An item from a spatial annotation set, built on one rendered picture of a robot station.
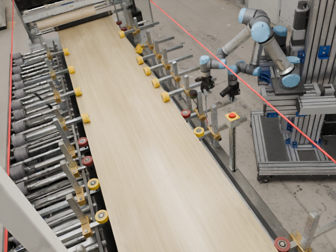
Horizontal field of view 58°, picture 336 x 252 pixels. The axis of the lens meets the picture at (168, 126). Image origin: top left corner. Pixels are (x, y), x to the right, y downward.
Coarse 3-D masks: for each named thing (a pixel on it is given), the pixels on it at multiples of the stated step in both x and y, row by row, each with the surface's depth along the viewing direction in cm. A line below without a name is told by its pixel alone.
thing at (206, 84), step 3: (210, 75) 232; (204, 78) 232; (207, 78) 231; (210, 78) 231; (204, 81) 237; (207, 81) 233; (210, 81) 233; (213, 81) 236; (201, 84) 238; (204, 84) 235; (207, 84) 234; (210, 84) 236; (204, 87) 239; (207, 87) 236; (210, 87) 237; (207, 90) 236
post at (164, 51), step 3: (162, 48) 286; (165, 48) 287; (162, 51) 288; (165, 51) 289; (162, 54) 293; (165, 54) 290; (165, 57) 292; (165, 60) 294; (165, 63) 296; (168, 72) 304; (168, 81) 310; (168, 84) 313; (171, 84) 314
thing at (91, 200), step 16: (80, 128) 325; (80, 160) 236; (48, 176) 261; (96, 176) 302; (32, 192) 235; (48, 192) 233; (64, 208) 234; (96, 208) 216; (64, 224) 210; (80, 240) 211; (96, 240) 197; (112, 240) 239
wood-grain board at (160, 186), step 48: (96, 48) 363; (96, 96) 287; (144, 96) 275; (96, 144) 237; (144, 144) 229; (192, 144) 222; (144, 192) 197; (192, 192) 191; (144, 240) 172; (192, 240) 168; (240, 240) 164
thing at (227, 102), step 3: (228, 99) 260; (222, 102) 259; (225, 102) 258; (228, 102) 259; (222, 105) 258; (204, 108) 256; (207, 108) 256; (204, 111) 255; (207, 111) 256; (192, 114) 253; (195, 114) 253; (189, 117) 252; (192, 117) 254
